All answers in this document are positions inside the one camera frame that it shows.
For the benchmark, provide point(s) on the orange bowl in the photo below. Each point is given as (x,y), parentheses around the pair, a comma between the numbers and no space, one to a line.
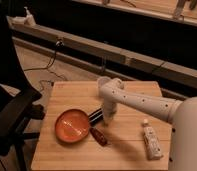
(72,126)

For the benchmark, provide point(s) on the white tube bottle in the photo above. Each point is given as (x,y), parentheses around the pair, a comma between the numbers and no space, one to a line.
(153,148)

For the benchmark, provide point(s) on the white pump bottle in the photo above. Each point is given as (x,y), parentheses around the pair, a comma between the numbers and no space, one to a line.
(29,17)

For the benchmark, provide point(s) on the brown oblong object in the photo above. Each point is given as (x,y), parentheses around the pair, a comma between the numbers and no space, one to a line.
(98,136)

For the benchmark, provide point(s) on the black whiteboard eraser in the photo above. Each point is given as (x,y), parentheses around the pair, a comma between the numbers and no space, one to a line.
(95,117)

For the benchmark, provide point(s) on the translucent plastic cup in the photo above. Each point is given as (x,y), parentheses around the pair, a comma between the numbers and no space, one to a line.
(102,80)

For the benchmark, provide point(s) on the black office chair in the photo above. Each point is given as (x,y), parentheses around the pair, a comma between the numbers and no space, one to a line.
(16,97)

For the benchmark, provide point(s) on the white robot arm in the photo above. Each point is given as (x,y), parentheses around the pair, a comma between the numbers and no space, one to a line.
(182,115)

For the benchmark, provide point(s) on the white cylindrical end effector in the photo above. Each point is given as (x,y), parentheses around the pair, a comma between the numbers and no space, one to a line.
(108,117)

